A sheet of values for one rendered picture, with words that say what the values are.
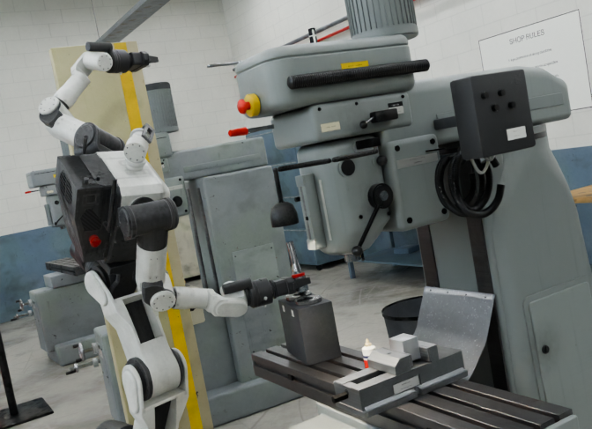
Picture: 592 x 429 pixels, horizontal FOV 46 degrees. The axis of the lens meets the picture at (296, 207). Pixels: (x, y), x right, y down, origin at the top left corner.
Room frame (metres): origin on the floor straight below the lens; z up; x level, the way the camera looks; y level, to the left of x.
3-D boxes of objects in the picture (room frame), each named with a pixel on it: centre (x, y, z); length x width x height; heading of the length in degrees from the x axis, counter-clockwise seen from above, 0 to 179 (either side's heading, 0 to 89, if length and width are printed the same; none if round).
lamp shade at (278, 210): (1.84, 0.04, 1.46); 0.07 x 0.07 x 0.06
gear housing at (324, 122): (2.03, -0.17, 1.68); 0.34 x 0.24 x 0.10; 119
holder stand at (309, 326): (2.32, 0.03, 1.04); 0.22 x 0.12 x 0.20; 17
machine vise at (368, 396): (1.84, -0.19, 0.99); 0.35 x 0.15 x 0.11; 119
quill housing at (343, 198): (2.01, -0.14, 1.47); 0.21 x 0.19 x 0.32; 29
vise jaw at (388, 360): (1.83, -0.17, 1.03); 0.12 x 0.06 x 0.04; 29
